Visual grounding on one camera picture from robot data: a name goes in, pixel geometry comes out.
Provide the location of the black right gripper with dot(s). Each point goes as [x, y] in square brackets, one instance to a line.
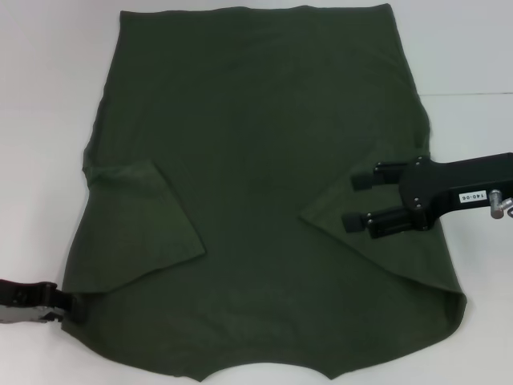
[445, 186]

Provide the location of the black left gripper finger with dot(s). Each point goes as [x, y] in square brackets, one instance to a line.
[36, 294]
[28, 314]

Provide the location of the dark green shirt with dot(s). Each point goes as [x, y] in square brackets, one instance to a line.
[248, 140]

